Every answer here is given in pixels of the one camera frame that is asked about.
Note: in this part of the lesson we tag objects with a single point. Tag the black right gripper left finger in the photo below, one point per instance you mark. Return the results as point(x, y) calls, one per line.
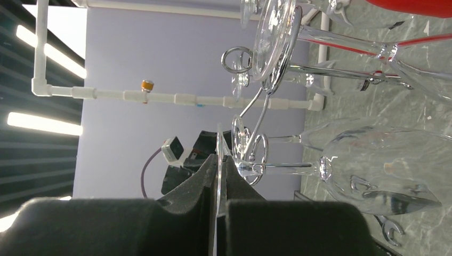
point(176, 224)

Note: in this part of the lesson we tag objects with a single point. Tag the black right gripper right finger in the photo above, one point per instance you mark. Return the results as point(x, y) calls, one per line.
point(247, 224)

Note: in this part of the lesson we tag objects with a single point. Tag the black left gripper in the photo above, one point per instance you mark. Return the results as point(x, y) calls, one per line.
point(191, 161)

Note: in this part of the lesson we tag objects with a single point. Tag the chrome wine glass rack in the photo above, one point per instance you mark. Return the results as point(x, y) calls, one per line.
point(274, 79)

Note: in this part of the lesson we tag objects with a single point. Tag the red plastic wine glass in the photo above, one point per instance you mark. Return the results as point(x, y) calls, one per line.
point(430, 8)

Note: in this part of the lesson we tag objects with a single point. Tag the orange pipe fitting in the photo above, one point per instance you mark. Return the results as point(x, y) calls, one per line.
point(146, 87)

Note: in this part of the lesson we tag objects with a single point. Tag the silver double open wrench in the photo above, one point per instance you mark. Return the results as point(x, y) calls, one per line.
point(388, 228)

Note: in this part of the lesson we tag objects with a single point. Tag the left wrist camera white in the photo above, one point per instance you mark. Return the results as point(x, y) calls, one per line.
point(172, 150)

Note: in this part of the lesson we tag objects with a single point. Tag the white PVC pipe frame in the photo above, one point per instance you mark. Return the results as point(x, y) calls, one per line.
point(41, 88)

